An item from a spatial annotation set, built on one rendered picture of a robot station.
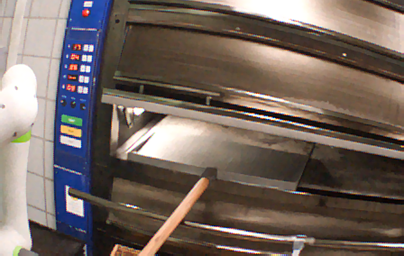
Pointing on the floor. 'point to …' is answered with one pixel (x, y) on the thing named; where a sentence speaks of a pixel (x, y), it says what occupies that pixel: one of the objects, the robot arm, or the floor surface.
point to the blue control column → (87, 113)
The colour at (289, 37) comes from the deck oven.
